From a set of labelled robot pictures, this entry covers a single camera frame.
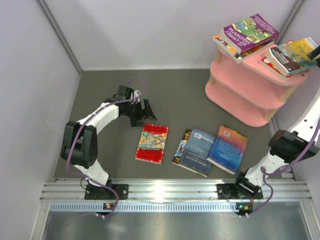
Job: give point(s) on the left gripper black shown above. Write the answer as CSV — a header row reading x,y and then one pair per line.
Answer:
x,y
139,111

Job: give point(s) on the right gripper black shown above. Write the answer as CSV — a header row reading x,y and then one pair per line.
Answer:
x,y
315,53

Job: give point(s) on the yellow illustrated paperback book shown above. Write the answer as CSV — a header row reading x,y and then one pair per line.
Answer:
x,y
292,57

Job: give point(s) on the red starred book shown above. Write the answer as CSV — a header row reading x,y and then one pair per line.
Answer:
x,y
152,143

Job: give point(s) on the red 13-storey treehouse book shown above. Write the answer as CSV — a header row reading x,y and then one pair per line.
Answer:
x,y
270,67

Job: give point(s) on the black yellow book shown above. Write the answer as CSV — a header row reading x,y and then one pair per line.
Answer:
x,y
181,147

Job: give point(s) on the purple 117-storey treehouse book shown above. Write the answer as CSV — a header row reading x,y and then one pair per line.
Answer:
x,y
248,33

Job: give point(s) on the dark brown paperback book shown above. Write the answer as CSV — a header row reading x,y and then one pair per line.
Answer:
x,y
240,57

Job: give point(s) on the blue orange paperback book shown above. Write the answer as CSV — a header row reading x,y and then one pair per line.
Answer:
x,y
227,150

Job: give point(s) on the Roald Dahl Charlie book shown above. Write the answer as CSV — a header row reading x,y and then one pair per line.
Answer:
x,y
224,45

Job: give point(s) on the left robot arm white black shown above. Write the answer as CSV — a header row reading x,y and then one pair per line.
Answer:
x,y
80,139

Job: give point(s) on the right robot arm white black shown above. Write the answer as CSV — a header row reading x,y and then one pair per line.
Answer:
x,y
286,148

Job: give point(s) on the pink three-tier shelf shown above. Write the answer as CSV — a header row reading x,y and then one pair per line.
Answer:
x,y
248,90

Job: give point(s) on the perforated cable duct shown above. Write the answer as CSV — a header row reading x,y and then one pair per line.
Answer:
x,y
131,207

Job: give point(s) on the aluminium mounting rail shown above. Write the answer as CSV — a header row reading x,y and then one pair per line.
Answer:
x,y
175,190

